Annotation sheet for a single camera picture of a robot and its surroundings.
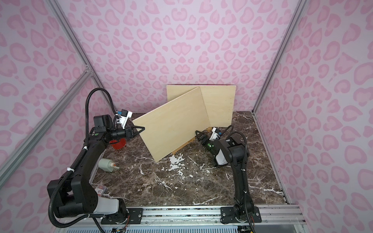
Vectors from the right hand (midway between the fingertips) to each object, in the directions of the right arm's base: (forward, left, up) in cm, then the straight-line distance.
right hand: (198, 133), depth 98 cm
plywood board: (-4, +17, +14) cm, 22 cm away
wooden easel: (+5, -5, -2) cm, 8 cm away
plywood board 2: (+15, -13, +15) cm, 25 cm away
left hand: (-11, +29, +20) cm, 37 cm away
